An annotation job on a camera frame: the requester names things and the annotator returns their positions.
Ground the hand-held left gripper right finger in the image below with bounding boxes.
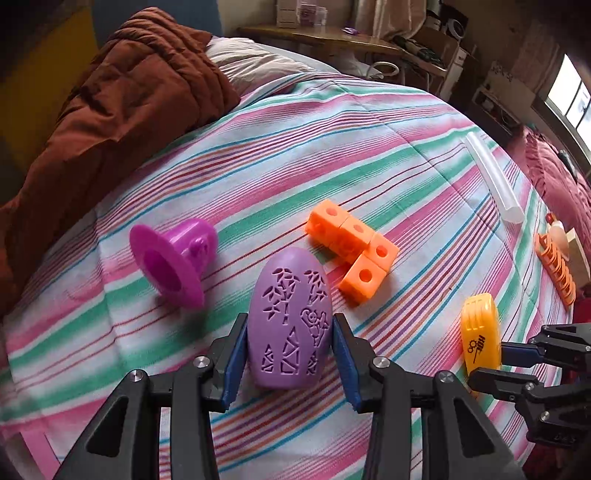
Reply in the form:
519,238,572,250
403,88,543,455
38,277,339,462
332,313,527,480

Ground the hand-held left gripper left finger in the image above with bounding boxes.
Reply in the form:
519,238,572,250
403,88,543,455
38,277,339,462
53,313,250,480

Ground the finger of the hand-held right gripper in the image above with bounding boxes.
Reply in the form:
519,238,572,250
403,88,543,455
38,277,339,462
468,367,591,421
501,323,591,370

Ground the yellow plastic disc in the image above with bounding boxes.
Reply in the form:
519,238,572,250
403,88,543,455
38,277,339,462
461,294,502,392

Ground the purple carved vase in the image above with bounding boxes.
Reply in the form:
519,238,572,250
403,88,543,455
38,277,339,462
247,247,333,391

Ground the orange plastic rack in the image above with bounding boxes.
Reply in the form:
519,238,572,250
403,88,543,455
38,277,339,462
534,232,577,308

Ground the wooden block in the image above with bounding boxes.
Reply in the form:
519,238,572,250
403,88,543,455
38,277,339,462
568,227,591,273

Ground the magenta bell-shaped toy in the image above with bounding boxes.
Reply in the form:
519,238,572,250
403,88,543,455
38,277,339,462
129,218,219,309

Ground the peach egg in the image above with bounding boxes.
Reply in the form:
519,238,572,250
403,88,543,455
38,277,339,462
545,220,570,252

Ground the white plastic tube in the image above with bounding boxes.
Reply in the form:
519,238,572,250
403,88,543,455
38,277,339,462
464,131,525,225

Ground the maroon ruffled cloth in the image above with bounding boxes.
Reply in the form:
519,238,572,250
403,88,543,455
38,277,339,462
505,124,591,241

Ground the striped bed sheet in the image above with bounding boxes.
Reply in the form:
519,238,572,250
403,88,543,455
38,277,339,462
0,74,578,480

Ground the window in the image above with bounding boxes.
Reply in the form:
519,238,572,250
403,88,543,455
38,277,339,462
545,53,591,134

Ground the brown quilt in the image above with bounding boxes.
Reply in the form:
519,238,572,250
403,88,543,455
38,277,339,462
0,7,241,319

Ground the white pillow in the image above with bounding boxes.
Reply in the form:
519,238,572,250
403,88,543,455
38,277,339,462
205,37,342,95

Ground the cardboard box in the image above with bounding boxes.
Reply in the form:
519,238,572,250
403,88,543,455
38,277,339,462
416,23,467,70

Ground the grey yellow blue headboard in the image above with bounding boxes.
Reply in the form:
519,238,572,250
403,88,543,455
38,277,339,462
0,0,222,171

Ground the beige curtain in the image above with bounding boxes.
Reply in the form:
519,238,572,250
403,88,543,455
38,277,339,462
355,0,430,42

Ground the white box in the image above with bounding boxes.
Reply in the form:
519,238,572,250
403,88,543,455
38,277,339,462
276,0,298,26

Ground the purple box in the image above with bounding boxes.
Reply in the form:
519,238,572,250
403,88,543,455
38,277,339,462
295,0,328,26

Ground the orange cube chain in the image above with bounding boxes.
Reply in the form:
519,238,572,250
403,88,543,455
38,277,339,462
307,200,400,305

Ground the white cable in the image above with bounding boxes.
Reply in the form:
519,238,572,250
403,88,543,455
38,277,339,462
365,62,402,81

